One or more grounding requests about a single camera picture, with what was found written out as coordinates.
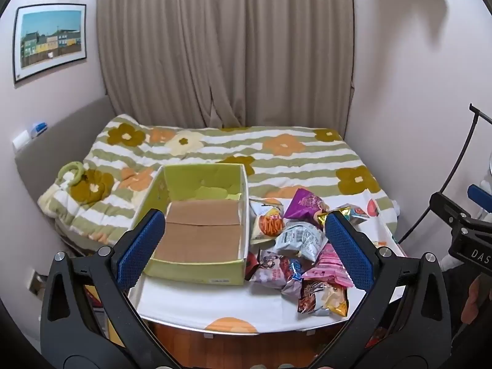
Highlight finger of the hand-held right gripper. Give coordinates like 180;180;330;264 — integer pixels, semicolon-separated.
467;184;492;213
429;191;474;236

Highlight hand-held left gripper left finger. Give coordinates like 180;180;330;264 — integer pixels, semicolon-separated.
40;208;181;369

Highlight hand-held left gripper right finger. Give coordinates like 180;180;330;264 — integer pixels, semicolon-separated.
311;209;452;369

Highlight pink striped snack packet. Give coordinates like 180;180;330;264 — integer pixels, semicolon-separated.
302;263;355;290

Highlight grey-blue snack packet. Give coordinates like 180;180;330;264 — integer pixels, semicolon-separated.
274;221;328;263

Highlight green cardboard box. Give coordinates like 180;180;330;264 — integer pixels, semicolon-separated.
133;163;250;287

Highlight brown snack packet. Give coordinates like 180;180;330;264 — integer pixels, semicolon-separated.
297;279;350;317

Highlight white cartoon snack packet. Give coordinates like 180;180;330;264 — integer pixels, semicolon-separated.
246;249;305;297

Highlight orange chips packet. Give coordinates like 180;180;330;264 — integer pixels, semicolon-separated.
249;197;286;246

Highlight person's right hand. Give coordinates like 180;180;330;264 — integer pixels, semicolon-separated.
460;273;492;324

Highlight yellow snack packet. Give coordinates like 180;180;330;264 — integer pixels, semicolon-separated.
327;203;370;224

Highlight black curved rod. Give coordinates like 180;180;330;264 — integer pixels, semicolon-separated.
399;103;492;244

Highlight purple snack packet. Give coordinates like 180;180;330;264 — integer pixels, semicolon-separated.
282;188;332;227

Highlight floral striped blanket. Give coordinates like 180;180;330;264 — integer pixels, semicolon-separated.
38;113;397;247

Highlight grey headboard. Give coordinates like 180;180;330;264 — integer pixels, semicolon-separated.
13;95;113;239

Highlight beige curtain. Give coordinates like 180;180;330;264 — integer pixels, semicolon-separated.
96;0;356;143

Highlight green ring toy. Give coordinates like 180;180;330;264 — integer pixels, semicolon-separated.
57;161;84;185

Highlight wall outlet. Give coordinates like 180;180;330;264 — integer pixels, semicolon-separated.
28;270;50;301

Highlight white wall switch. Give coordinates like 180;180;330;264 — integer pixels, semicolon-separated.
11;130;30;151

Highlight framed wall picture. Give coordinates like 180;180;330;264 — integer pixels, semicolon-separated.
13;4;87;85

